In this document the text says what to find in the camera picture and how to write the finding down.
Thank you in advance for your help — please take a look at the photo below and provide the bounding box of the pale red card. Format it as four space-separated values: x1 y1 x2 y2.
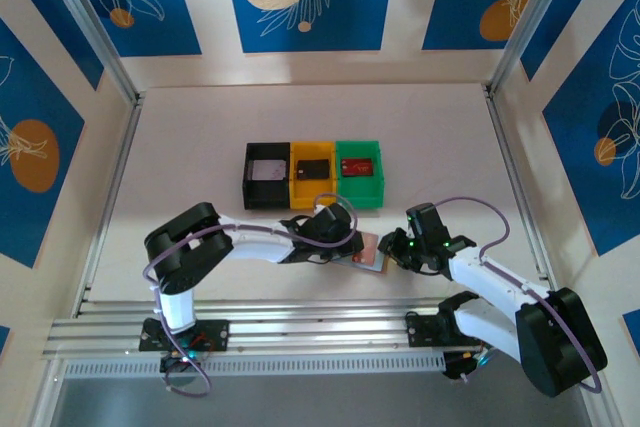
351 241 377 268

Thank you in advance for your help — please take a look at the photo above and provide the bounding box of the white floral print card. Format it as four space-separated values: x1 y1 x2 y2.
252 160 288 182

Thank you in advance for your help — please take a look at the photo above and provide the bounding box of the black card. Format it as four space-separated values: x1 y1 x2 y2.
295 159 331 181

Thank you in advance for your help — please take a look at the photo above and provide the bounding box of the dark red card gold print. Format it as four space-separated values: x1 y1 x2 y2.
340 157 376 178

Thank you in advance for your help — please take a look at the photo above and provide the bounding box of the yellow plastic bin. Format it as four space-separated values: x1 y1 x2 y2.
288 140 338 209

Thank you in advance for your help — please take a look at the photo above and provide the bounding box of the green plastic bin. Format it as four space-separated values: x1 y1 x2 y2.
334 139 386 209

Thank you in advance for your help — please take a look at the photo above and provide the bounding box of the black plastic bin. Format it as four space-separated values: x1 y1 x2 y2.
243 141 292 210

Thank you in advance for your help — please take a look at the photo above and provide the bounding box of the small black controller board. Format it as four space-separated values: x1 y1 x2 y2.
159 350 202 374
442 349 489 382

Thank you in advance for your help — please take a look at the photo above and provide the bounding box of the grey glossy panel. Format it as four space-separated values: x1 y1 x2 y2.
49 376 581 427

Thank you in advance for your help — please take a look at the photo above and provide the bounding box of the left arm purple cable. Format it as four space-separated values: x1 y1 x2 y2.
142 193 359 397

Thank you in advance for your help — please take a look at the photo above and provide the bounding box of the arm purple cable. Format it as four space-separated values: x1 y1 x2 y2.
142 193 359 397
432 195 604 393

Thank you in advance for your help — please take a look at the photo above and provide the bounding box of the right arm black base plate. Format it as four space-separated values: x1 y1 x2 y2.
404 314 499 348

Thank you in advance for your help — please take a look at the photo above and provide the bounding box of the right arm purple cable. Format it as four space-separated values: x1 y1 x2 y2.
432 195 604 393

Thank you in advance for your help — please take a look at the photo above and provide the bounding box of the aluminium mounting rail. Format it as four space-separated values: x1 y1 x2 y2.
42 299 594 361

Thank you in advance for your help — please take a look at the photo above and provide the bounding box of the white slotted cable duct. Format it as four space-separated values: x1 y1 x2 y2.
64 352 446 379

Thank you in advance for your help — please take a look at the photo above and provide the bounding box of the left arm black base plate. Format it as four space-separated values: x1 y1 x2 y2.
138 319 231 352

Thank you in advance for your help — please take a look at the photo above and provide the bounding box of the aluminium table side rail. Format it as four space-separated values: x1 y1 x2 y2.
72 90 146 318
483 85 561 307

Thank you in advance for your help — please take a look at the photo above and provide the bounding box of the aluminium frame post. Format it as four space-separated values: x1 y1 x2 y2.
483 0 581 96
34 0 146 106

